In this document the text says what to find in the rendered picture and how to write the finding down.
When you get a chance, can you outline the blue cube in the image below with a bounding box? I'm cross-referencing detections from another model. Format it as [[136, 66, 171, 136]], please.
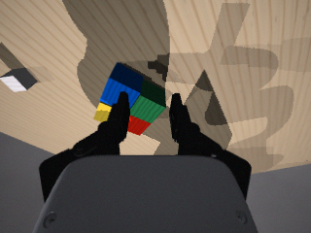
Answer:
[[100, 62, 143, 108]]

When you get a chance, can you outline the light wooden cube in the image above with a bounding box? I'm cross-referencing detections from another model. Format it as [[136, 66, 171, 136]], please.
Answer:
[[0, 68, 37, 92]]

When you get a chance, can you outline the yellow cube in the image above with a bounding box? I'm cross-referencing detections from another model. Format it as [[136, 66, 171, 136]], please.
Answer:
[[93, 101, 112, 122]]

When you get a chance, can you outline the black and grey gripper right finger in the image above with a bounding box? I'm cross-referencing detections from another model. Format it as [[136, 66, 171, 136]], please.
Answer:
[[169, 93, 252, 200]]

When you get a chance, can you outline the dark green cube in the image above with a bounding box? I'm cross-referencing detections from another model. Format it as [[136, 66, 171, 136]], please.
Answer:
[[130, 79, 166, 123]]

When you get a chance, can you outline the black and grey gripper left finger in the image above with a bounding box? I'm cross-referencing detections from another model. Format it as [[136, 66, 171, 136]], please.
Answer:
[[39, 91, 130, 204]]

